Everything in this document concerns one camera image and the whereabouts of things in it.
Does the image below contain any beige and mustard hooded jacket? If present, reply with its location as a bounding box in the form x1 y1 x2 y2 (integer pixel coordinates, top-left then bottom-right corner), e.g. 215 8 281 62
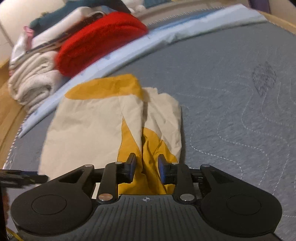
39 74 182 195

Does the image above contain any grey quilted mattress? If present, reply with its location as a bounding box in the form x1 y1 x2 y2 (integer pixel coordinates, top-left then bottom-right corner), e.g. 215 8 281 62
6 21 295 240

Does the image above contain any cream folded quilt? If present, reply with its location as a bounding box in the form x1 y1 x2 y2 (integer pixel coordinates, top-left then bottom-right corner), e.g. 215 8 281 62
8 51 67 113

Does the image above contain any red folded blanket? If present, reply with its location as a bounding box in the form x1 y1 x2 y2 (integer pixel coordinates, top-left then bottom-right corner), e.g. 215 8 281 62
55 11 149 77

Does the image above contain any light blue folded sheet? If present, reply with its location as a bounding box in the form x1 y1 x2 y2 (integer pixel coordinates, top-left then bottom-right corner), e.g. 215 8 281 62
18 4 267 138

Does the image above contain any dark patterned folded garment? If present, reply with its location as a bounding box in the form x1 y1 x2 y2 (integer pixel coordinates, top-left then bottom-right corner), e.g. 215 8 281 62
22 7 105 56

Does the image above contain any white plush toy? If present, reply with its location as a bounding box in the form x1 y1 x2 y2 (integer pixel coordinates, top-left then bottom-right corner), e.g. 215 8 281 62
123 0 146 14

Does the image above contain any teal shark plush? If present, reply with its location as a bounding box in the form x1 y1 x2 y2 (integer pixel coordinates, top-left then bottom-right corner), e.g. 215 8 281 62
29 0 132 31

